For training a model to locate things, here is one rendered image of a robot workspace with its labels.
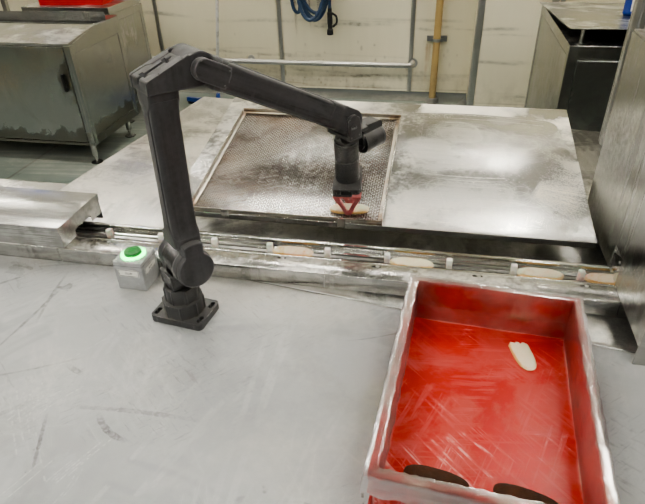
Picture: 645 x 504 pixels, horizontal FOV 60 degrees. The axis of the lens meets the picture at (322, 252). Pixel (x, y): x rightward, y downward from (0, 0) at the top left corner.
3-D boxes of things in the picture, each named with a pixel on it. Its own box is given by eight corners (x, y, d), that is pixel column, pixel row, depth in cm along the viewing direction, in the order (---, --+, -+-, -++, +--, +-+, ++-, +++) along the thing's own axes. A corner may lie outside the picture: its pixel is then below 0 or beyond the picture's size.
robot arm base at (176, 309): (151, 320, 119) (201, 331, 115) (143, 290, 114) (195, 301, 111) (172, 296, 125) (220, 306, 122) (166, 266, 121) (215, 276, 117)
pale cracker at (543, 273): (516, 277, 123) (517, 273, 122) (515, 267, 126) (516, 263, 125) (565, 282, 121) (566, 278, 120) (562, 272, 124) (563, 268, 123)
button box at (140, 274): (119, 300, 130) (108, 261, 124) (135, 280, 136) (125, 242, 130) (152, 304, 129) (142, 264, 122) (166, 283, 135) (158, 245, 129)
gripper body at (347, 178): (362, 171, 138) (362, 145, 133) (360, 196, 131) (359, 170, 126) (336, 170, 139) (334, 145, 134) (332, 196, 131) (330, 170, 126)
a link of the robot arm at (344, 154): (328, 135, 126) (344, 145, 123) (351, 124, 129) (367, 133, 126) (329, 161, 131) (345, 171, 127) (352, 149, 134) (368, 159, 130)
